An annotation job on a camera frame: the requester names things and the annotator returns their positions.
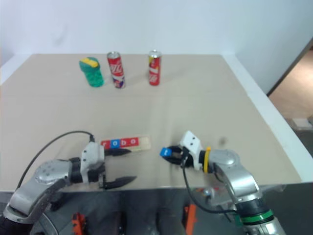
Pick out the orange black clamp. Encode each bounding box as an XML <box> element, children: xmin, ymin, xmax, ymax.
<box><xmin>71</xmin><ymin>211</ymin><xmax>87</xmax><ymax>235</ymax></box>
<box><xmin>183</xmin><ymin>204</ymin><xmax>198</xmax><ymax>235</ymax></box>

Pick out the light wooden letter tray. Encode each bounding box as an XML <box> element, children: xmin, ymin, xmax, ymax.
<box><xmin>100</xmin><ymin>135</ymin><xmax>151</xmax><ymax>153</ymax></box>

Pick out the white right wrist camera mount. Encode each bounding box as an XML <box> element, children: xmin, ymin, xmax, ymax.
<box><xmin>179</xmin><ymin>130</ymin><xmax>205</xmax><ymax>171</ymax></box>

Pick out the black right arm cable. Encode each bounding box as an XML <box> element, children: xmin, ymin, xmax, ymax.
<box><xmin>180</xmin><ymin>165</ymin><xmax>237</xmax><ymax>217</ymax></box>

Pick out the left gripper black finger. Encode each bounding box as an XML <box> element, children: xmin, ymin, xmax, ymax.
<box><xmin>104</xmin><ymin>147</ymin><xmax>133</xmax><ymax>157</ymax></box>
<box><xmin>99</xmin><ymin>176</ymin><xmax>137</xmax><ymax>190</ymax></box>

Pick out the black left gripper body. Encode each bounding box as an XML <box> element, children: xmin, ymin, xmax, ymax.
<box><xmin>88</xmin><ymin>164</ymin><xmax>107</xmax><ymax>188</ymax></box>

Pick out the red cola can purple base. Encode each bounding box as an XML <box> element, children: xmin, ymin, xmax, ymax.
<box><xmin>107</xmin><ymin>51</ymin><xmax>127</xmax><ymax>89</ymax></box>

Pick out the yellow band on right wrist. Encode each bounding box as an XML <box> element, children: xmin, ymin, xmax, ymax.
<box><xmin>203</xmin><ymin>146</ymin><xmax>212</xmax><ymax>174</ymax></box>

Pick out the small cardboard box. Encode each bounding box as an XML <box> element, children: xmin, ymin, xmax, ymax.
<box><xmin>291</xmin><ymin>117</ymin><xmax>310</xmax><ymax>128</ymax></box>

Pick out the grey curved tube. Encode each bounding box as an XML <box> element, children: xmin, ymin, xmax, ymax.
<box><xmin>36</xmin><ymin>214</ymin><xmax>61</xmax><ymax>235</ymax></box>

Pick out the green bottle with yellow lid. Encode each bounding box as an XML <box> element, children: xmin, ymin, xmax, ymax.
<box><xmin>78</xmin><ymin>56</ymin><xmax>105</xmax><ymax>88</ymax></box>

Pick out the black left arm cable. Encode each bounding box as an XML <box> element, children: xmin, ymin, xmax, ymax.
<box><xmin>17</xmin><ymin>130</ymin><xmax>96</xmax><ymax>191</ymax></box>

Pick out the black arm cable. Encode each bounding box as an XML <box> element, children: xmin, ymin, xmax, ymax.
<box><xmin>17</xmin><ymin>130</ymin><xmax>96</xmax><ymax>191</ymax></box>
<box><xmin>180</xmin><ymin>165</ymin><xmax>237</xmax><ymax>217</ymax></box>

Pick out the red cola can yellow top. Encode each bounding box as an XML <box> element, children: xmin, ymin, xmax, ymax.
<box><xmin>148</xmin><ymin>49</ymin><xmax>162</xmax><ymax>87</ymax></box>

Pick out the blue letter tile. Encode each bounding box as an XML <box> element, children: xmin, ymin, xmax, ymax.
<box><xmin>159</xmin><ymin>146</ymin><xmax>172</xmax><ymax>158</ymax></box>

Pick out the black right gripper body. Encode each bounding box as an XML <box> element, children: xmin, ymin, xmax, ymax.
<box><xmin>179</xmin><ymin>146</ymin><xmax>191</xmax><ymax>169</ymax></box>

